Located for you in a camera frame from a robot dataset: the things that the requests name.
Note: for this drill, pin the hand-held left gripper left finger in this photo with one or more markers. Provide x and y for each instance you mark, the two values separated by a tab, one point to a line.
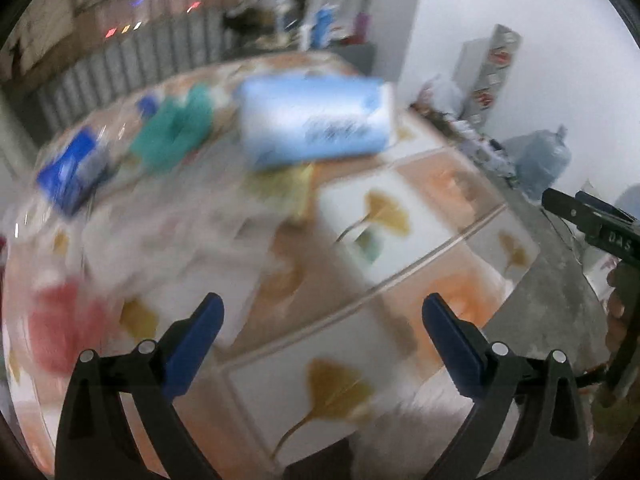
200	345

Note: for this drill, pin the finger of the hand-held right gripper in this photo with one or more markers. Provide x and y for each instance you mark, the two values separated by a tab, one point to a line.
607	207
565	207

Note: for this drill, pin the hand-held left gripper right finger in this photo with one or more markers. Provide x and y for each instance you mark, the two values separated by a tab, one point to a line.
450	340

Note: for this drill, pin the white paper towel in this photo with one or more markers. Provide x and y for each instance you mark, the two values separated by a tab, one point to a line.
165	250

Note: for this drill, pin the yellow snack packet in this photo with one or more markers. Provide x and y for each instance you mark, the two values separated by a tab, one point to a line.
290	185

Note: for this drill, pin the teal cloth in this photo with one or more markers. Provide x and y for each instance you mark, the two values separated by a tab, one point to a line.
170	130

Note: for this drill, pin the dark blue packet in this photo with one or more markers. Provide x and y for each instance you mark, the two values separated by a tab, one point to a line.
70	170

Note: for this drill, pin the clear plastic bottle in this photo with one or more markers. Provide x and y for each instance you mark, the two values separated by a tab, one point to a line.
147	107

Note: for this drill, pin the light blue tissue pack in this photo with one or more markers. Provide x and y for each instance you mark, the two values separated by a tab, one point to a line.
310	120

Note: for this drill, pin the person's right hand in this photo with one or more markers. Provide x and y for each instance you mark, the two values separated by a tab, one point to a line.
616	310

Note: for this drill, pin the empty blue water jug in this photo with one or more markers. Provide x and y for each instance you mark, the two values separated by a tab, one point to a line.
542	160

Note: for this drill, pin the printed cloth bundle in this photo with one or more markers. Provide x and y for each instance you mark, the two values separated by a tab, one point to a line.
485	150

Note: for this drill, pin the grey cabinet with patterned cover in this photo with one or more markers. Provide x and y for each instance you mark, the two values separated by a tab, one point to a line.
490	70

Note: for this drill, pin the leaf and flower printed tablecloth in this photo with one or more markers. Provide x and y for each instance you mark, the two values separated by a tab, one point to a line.
350	210

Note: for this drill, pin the white plastic bag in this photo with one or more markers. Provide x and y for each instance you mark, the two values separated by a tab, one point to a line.
445	95

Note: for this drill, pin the purple cup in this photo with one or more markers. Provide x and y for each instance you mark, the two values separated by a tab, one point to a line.
361	25

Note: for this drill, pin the metal balcony railing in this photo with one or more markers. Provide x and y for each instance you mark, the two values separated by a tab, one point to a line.
100	70

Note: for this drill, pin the blue bottle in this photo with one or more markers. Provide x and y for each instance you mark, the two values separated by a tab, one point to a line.
322	25

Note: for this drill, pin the pile of clothes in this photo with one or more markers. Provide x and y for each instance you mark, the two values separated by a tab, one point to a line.
260	0

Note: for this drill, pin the hanging pale coat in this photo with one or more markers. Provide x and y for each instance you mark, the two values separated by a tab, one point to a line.
45	15

